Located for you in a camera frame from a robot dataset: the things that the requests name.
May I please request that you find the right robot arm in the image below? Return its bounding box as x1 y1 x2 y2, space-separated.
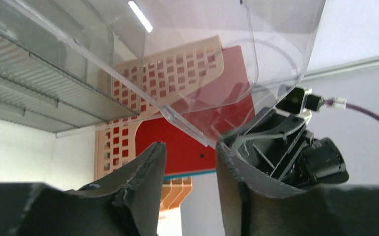
215 109 379 236

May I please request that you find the peach plastic file rack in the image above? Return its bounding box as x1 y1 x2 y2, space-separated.
93 35 225 212

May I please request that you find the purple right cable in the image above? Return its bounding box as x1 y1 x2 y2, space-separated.
324 97 379 137

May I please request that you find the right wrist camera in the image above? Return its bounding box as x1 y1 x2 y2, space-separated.
276 87 325 115

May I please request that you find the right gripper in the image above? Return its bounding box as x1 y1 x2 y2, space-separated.
215 108 379 236

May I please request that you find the red folder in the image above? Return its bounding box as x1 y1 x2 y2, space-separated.
135 46 255 176

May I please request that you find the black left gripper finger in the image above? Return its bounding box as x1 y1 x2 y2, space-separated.
0 142 167 236

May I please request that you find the clear grey drawer organizer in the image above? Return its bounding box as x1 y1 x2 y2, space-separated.
0 0 326 146

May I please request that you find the teal blue folder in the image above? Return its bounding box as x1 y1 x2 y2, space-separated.
164 170 216 180

